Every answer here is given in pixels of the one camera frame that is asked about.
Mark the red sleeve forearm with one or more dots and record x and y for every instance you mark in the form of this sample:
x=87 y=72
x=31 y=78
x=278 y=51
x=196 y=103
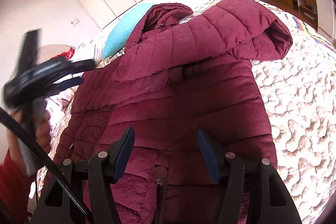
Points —
x=15 y=189

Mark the maroon quilted puffer jacket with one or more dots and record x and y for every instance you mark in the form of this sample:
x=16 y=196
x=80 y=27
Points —
x=179 y=73

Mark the white bed headboard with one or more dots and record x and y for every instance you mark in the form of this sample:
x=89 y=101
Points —
x=47 y=52

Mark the wall socket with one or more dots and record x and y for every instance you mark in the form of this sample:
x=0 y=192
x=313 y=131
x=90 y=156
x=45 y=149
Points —
x=74 y=22

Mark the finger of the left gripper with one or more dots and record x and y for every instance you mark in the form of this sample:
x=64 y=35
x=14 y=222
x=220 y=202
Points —
x=81 y=66
x=56 y=88

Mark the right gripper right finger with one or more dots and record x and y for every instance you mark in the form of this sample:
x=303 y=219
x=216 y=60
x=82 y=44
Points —
x=255 y=184

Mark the patterned quilted bedspread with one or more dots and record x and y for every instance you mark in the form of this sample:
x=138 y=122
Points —
x=298 y=92

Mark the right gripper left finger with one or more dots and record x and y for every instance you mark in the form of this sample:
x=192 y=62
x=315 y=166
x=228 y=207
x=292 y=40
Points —
x=90 y=182

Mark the white tv cabinet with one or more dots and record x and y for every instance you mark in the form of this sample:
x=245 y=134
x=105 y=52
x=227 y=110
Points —
x=326 y=19

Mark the teal pillow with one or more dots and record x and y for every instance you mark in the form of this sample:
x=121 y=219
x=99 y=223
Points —
x=122 y=30

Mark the pink floral duvet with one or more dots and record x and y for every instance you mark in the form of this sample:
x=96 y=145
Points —
x=57 y=105

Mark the person left hand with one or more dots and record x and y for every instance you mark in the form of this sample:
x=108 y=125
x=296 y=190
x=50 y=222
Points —
x=42 y=138

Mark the red cloth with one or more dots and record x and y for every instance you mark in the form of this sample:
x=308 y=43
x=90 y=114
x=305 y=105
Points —
x=68 y=54

